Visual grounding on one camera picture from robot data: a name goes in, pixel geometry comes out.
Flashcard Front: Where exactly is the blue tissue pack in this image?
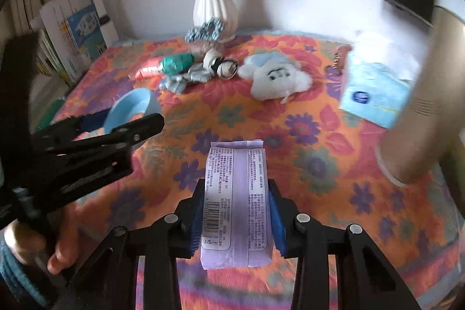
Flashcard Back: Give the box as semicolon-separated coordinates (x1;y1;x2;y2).
339;30;425;129

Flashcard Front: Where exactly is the person's left forearm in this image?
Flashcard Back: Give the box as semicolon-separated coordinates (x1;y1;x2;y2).
0;234;51;309

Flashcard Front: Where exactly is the black and white plush keychain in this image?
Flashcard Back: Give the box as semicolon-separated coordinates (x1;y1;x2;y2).
203;48;239;81

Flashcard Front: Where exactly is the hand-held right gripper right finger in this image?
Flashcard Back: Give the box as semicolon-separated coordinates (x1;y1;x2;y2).
268;180;422;310

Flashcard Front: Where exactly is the purple packet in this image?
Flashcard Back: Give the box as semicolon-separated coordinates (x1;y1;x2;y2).
200;139;272;270

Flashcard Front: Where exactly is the brown fuzzy plush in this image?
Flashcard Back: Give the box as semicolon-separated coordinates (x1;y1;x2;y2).
189;39;222;56

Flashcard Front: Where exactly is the checkered cloth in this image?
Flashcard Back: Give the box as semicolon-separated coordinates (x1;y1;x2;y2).
159;63;213;93

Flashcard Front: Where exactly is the white plush toy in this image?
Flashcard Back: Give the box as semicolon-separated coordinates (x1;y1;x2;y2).
238;53;314;104

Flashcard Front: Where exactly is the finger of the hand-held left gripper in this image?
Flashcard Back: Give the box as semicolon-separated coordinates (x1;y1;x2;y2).
54;113;166;200
34;113;108;148

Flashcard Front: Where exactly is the gold cylinder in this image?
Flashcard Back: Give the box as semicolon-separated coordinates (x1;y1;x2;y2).
376;0;465;187

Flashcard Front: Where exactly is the person's left hand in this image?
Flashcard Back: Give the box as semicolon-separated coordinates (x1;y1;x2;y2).
3;203;79;276

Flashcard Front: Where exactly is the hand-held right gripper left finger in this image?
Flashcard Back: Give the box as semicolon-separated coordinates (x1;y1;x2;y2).
62;180;206;310

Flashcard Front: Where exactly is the blue bowl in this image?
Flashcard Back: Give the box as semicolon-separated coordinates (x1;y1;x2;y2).
103;88;160;135

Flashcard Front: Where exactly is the brown key pouch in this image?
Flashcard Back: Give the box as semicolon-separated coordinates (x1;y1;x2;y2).
325;45;353;78

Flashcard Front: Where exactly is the green and pink tube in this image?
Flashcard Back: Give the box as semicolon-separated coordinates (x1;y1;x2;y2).
134;53;197;80

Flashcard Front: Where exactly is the row of books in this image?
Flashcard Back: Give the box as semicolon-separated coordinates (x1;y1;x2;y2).
9;0;73;89

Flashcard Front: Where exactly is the blue checkered scrunchie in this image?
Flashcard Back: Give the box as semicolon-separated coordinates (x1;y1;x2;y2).
185;17;226;43

